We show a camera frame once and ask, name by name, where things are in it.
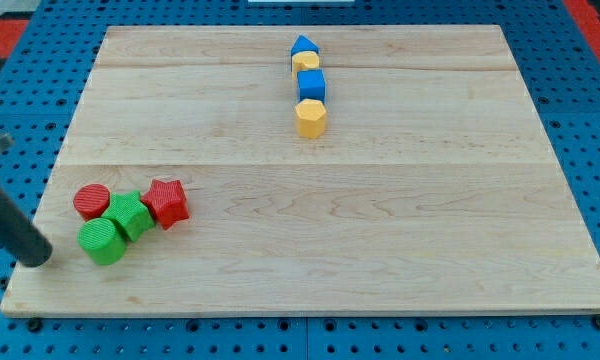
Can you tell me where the yellow hexagon block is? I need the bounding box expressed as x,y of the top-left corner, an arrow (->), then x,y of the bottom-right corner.
294,99 -> 327,139

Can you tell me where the blue cube block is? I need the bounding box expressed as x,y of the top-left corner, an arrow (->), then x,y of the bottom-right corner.
297,69 -> 326,102

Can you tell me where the yellow cylinder block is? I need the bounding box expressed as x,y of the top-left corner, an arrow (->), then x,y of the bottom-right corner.
291,51 -> 320,79

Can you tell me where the wooden board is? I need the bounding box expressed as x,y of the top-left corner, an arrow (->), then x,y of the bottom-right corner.
1,25 -> 600,318

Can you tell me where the red star block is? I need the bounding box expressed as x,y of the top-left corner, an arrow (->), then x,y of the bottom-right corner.
140,179 -> 190,230

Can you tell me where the blue triangle block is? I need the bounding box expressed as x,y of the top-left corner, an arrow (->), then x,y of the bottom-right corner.
290,34 -> 320,57

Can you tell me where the green star block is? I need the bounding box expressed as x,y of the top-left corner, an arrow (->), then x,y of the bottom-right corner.
102,190 -> 155,242

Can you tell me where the green cylinder block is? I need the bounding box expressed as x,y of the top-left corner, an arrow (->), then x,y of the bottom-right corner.
77,218 -> 126,266

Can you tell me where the red cylinder block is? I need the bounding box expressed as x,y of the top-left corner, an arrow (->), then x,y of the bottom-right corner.
73,184 -> 110,221

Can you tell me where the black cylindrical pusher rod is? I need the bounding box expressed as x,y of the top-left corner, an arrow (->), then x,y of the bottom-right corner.
0,188 -> 53,267

